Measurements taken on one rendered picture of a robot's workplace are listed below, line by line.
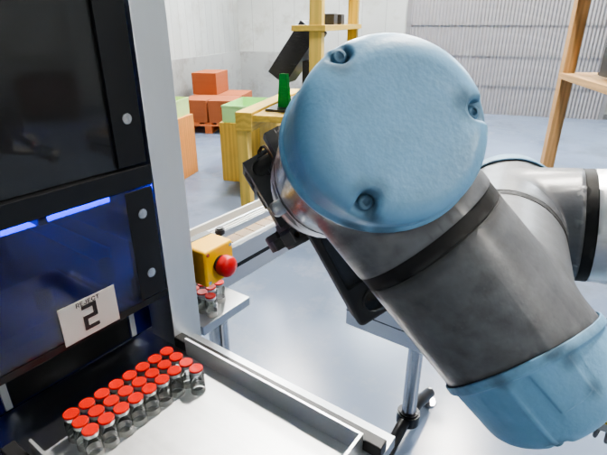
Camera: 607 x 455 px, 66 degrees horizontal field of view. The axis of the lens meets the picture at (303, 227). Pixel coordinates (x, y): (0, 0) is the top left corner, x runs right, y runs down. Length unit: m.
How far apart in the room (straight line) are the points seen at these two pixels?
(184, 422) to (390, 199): 0.61
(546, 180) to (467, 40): 8.06
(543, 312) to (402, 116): 0.10
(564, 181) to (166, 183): 0.57
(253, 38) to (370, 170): 9.05
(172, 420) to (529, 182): 0.58
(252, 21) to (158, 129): 8.51
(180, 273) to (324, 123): 0.67
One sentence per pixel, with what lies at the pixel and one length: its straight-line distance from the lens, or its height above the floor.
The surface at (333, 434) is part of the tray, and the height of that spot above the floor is 0.89.
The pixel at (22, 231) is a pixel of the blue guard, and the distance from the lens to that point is 0.65.
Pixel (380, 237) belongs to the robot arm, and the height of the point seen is 1.32.
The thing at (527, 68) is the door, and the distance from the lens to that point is 8.46.
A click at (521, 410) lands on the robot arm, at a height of 1.25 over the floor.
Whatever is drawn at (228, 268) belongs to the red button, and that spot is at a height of 1.00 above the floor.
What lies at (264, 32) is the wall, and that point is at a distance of 9.12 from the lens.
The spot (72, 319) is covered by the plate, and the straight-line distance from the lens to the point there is 0.72.
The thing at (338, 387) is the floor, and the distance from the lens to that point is 2.06.
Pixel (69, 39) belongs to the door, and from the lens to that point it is 0.66.
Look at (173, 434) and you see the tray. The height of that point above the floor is 0.88.
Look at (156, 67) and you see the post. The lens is 0.72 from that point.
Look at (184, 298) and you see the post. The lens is 0.84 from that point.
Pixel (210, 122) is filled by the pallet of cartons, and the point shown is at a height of 0.15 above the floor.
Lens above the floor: 1.40
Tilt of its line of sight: 24 degrees down
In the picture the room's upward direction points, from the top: straight up
